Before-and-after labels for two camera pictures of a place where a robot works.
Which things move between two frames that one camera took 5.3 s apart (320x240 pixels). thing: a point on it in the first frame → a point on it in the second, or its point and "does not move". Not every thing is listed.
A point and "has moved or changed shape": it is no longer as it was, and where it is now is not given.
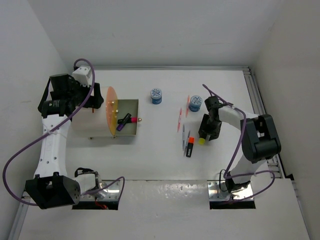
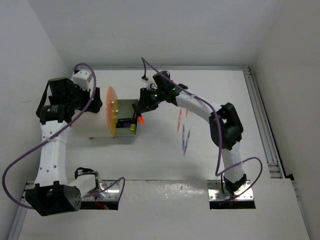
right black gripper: [213, 133] → [145, 104]
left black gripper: [94, 101] does not move
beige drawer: [124, 107] does not move
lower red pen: [179, 120] does not move
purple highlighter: [121, 125] has moved or changed shape
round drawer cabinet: [98, 123] does not move
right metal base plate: [217, 191] does not move
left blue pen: [183, 138] does not move
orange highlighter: [190, 147] → [141, 119]
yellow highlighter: [201, 141] → [133, 127]
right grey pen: [186, 143] does not move
